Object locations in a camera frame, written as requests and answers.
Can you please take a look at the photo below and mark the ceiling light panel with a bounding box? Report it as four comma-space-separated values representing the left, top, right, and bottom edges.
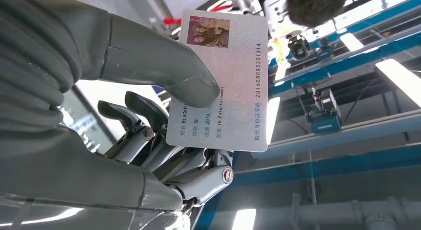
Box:
231, 209, 257, 230
375, 59, 421, 108
339, 32, 365, 52
266, 96, 281, 145

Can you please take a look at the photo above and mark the blue ceiling hoist box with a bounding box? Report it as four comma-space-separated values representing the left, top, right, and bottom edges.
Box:
306, 87, 344, 135

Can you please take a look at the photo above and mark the grey ceiling pipe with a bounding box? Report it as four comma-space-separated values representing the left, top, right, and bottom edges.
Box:
292, 197, 421, 230

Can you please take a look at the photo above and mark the person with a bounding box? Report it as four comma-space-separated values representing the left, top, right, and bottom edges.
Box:
285, 0, 347, 28

